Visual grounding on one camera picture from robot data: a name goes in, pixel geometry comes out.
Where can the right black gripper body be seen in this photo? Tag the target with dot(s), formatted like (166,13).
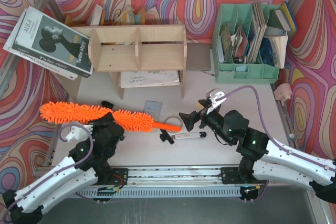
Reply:
(199,118)

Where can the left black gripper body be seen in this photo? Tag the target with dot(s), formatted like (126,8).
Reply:
(105,118)

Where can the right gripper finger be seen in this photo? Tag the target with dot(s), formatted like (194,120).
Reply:
(206,103)
(189,120)

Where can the orange microfiber duster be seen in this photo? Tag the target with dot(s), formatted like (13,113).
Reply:
(63,112)

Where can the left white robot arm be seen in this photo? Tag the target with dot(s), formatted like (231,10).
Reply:
(85,165)

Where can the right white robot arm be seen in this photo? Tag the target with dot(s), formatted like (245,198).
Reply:
(263,158)

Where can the wooden bookshelf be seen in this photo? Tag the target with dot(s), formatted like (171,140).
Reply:
(117,49)

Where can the yellow sticky note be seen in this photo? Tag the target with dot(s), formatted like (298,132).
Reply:
(199,106)

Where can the grey black stapler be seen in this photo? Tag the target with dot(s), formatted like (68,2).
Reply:
(107,104)

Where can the clear tube black cap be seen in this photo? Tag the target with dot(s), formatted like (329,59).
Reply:
(189,135)

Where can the black plastic clip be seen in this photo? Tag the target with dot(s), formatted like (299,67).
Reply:
(165,137)

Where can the pencil by organizer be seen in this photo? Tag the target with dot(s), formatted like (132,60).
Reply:
(208,73)

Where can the brown board behind shelf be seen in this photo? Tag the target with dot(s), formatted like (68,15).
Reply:
(198,57)

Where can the white notebook under shelf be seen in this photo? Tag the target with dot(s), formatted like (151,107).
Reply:
(135,79)

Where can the green desk organizer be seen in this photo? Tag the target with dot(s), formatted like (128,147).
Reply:
(239,55)

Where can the grey hardcover book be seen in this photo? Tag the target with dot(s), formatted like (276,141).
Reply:
(277,24)

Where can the black Twins story book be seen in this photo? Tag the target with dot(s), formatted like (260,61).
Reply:
(46,39)

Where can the white book under Twins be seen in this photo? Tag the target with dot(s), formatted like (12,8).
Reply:
(41,63)

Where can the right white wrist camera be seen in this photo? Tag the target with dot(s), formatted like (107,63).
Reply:
(216,97)

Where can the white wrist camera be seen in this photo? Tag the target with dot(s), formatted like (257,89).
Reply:
(79,133)
(216,97)

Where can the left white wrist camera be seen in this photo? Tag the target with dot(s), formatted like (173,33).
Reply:
(79,133)

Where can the pink wall hook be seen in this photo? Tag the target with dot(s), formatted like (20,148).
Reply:
(283,93)

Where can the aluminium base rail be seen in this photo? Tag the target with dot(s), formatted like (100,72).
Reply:
(184,182)

